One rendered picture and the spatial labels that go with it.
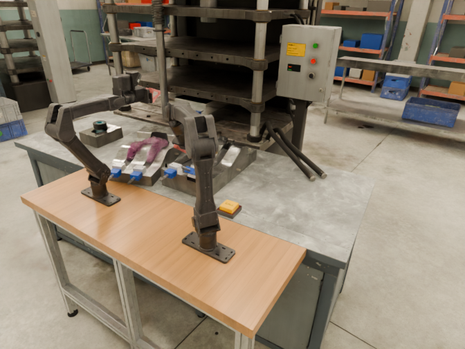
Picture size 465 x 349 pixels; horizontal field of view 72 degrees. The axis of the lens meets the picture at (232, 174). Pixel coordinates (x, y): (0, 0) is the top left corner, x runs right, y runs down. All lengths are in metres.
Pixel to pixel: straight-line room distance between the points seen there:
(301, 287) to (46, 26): 4.98
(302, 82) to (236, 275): 1.27
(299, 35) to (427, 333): 1.79
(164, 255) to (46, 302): 1.24
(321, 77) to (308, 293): 1.16
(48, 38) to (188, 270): 4.85
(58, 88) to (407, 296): 5.16
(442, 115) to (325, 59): 3.08
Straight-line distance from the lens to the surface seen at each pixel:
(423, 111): 4.85
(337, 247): 1.27
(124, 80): 1.48
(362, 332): 2.10
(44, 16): 5.60
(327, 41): 1.93
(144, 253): 1.21
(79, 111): 1.36
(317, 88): 1.98
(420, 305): 2.38
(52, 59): 5.64
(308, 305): 1.52
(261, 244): 1.22
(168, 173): 1.46
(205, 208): 1.08
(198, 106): 2.30
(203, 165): 1.02
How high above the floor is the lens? 1.59
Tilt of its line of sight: 29 degrees down
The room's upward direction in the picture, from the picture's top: 2 degrees clockwise
